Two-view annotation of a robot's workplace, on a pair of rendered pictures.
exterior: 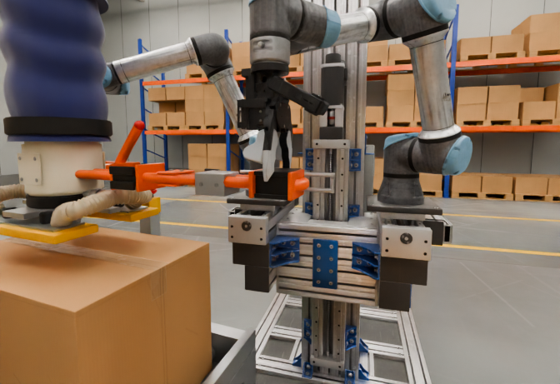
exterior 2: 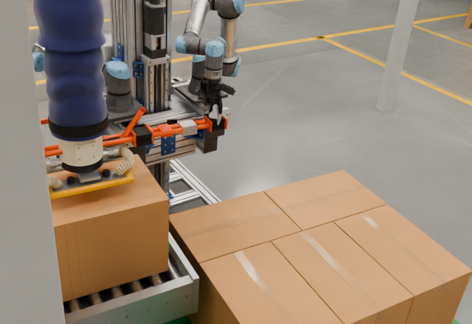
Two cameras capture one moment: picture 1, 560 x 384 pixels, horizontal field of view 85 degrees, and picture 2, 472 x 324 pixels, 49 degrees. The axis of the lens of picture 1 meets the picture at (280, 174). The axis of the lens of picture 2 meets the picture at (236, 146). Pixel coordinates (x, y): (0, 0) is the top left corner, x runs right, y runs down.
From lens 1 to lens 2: 2.06 m
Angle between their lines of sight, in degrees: 55
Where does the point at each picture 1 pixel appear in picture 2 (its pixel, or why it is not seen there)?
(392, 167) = (201, 74)
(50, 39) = (99, 77)
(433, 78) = (232, 35)
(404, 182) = not seen: hidden behind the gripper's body
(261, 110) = (214, 98)
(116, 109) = not seen: outside the picture
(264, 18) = (219, 64)
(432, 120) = (228, 53)
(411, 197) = not seen: hidden behind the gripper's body
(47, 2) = (100, 57)
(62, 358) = (160, 219)
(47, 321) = (152, 210)
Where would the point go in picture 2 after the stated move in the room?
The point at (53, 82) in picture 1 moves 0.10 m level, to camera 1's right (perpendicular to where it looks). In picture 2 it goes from (100, 100) to (121, 93)
